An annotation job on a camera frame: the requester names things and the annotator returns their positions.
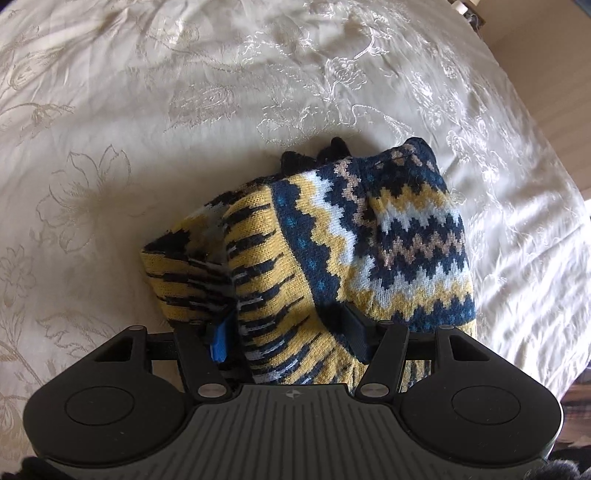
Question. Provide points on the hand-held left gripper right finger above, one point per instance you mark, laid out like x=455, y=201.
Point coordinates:
x=359, y=330

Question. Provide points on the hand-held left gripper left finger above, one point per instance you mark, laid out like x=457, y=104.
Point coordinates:
x=219, y=341

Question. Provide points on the patterned knit sweater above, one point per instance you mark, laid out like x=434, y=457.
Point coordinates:
x=369, y=230

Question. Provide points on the cream embroidered bedspread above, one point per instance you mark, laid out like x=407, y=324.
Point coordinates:
x=138, y=138

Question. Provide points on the black fuzzy cloth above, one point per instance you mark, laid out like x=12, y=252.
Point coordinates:
x=34, y=468
x=561, y=468

